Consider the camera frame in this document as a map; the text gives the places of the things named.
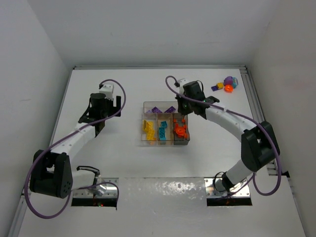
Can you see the yellow black striped lego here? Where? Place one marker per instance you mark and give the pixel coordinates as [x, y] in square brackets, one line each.
[147, 125]

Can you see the teal lego brick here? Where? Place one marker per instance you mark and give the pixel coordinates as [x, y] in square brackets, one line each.
[161, 136]

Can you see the orange funnel lego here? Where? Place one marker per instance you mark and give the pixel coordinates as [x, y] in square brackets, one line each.
[181, 130]
[229, 88]

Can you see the metal base plate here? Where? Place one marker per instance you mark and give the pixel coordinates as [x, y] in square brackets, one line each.
[240, 190]
[104, 188]

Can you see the left aluminium rail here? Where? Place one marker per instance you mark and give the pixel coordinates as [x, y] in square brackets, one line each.
[19, 215]

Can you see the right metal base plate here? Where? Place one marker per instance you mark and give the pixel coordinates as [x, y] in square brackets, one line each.
[240, 190]

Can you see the dark purple lego brick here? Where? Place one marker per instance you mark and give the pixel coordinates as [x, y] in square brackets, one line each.
[156, 110]

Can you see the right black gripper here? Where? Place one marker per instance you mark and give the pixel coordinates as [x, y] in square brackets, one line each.
[181, 104]

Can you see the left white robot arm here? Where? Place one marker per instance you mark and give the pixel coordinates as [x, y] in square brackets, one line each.
[54, 175]

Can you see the aluminium rail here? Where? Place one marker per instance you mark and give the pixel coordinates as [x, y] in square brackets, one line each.
[252, 95]
[19, 215]

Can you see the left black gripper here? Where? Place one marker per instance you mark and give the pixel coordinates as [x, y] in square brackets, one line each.
[117, 105]

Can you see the yellow lego brick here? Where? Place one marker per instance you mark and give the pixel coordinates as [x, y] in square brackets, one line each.
[220, 85]

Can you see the clear long container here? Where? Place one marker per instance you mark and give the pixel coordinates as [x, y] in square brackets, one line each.
[162, 105]

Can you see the amber small container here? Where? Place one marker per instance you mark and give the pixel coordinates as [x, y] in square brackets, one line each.
[168, 131]

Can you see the grey small container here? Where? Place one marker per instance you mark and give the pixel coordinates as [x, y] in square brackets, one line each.
[177, 140]

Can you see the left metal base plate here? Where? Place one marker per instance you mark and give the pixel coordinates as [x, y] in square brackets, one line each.
[104, 188]

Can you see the teal grey lego cylinder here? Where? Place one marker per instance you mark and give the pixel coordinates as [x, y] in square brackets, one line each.
[234, 82]

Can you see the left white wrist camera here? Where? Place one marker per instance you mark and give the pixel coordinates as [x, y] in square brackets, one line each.
[107, 89]

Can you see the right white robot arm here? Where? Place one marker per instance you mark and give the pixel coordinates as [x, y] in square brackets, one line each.
[258, 141]

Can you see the orange-yellow lego brick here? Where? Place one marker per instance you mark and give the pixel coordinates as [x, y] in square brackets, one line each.
[150, 135]

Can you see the clear small container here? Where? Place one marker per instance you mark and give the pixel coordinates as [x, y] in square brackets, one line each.
[150, 117]

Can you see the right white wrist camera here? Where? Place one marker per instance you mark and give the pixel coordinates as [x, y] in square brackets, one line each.
[180, 86]

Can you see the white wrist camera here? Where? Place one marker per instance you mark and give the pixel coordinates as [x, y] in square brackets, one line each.
[180, 86]
[107, 89]

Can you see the right aluminium rail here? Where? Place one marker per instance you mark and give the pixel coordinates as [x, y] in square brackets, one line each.
[252, 95]

